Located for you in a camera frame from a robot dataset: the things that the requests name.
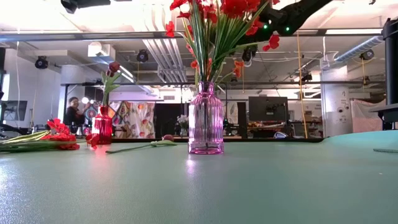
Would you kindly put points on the silver ventilation duct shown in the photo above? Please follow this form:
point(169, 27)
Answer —
point(357, 49)

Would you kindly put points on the red ribbed glass vase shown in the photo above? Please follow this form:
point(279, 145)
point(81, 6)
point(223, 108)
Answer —
point(102, 127)

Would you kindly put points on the black background monitor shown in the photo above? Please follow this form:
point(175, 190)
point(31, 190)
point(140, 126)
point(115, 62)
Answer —
point(267, 109)

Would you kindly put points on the pink cloth sheet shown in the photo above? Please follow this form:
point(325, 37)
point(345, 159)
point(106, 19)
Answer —
point(367, 115)

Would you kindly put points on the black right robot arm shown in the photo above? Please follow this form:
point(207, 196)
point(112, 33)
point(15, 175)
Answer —
point(298, 14)

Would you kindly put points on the green table mat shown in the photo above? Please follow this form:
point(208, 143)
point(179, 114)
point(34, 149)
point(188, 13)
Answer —
point(199, 193)

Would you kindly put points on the black wall monitor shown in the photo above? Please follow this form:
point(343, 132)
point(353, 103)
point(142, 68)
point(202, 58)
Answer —
point(15, 110)

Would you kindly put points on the small background flower bouquet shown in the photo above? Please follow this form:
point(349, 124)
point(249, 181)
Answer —
point(182, 119)

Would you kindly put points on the colourful floral cloth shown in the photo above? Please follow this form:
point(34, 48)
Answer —
point(136, 119)

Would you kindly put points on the pink ribbed glass vase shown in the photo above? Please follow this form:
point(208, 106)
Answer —
point(206, 124)

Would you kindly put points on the person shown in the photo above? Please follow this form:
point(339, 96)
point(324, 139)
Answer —
point(73, 116)

